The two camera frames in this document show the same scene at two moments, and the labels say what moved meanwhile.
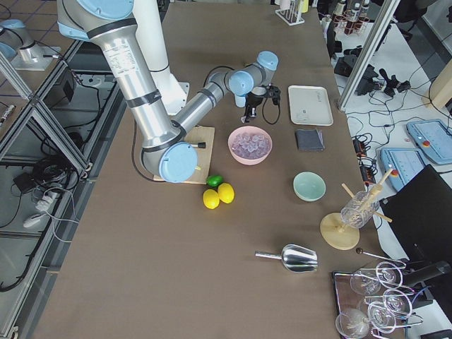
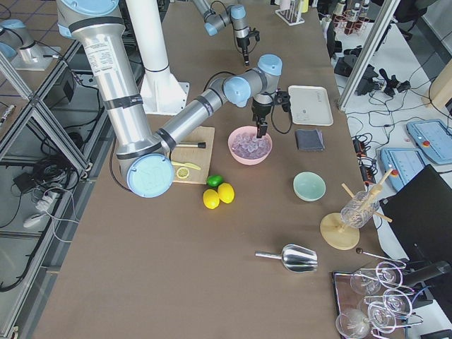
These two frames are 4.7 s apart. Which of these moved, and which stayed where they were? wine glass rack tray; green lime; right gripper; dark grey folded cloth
Moved: right gripper
Stayed: dark grey folded cloth; wine glass rack tray; green lime
